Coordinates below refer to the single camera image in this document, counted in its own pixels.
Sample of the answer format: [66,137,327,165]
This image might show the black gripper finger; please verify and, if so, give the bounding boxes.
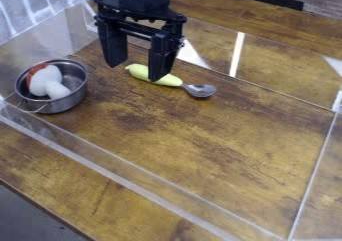
[97,18,129,68]
[149,35,182,82]

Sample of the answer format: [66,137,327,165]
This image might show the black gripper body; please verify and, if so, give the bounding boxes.
[95,0,188,40]

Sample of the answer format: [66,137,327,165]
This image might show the small silver pot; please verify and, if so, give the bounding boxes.
[14,59,89,114]

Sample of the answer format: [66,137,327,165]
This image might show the spoon with green handle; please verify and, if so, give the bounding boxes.
[126,64,217,98]

